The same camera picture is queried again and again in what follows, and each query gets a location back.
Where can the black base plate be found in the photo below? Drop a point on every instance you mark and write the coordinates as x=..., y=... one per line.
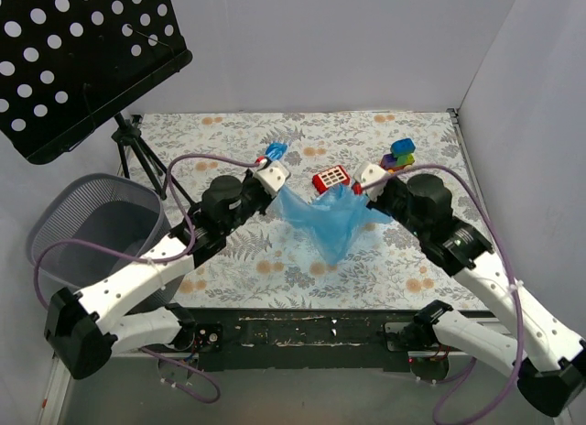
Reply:
x=256, y=339

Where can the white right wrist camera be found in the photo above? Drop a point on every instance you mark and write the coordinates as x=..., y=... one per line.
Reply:
x=369, y=179

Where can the grey mesh trash bin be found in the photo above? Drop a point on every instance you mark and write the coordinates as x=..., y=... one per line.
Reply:
x=101, y=209

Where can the aluminium frame rail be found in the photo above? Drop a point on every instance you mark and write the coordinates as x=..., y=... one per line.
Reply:
x=55, y=393

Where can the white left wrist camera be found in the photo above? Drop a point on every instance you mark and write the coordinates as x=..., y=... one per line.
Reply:
x=272, y=175

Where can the colourful toy brick car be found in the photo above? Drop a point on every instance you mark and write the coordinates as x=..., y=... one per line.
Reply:
x=401, y=156

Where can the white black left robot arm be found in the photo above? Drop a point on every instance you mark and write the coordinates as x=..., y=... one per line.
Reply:
x=86, y=327

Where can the floral table mat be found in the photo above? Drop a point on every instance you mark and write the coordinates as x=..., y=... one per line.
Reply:
x=269, y=264

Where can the blue plastic trash bag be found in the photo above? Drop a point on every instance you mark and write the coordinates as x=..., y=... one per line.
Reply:
x=332, y=221

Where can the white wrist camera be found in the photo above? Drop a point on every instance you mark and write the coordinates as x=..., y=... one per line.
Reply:
x=369, y=179
x=272, y=175

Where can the red white toy brick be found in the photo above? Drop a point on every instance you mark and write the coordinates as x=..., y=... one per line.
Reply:
x=330, y=177

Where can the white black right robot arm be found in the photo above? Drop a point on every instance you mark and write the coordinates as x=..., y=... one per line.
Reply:
x=544, y=358

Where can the black perforated music stand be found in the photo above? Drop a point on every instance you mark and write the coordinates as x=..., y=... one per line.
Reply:
x=69, y=66

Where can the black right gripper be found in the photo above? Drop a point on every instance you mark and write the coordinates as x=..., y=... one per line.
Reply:
x=380, y=204

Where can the small blue bag piece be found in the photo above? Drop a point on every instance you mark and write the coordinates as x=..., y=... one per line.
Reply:
x=276, y=151

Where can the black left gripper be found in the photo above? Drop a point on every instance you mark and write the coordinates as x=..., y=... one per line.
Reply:
x=264, y=198

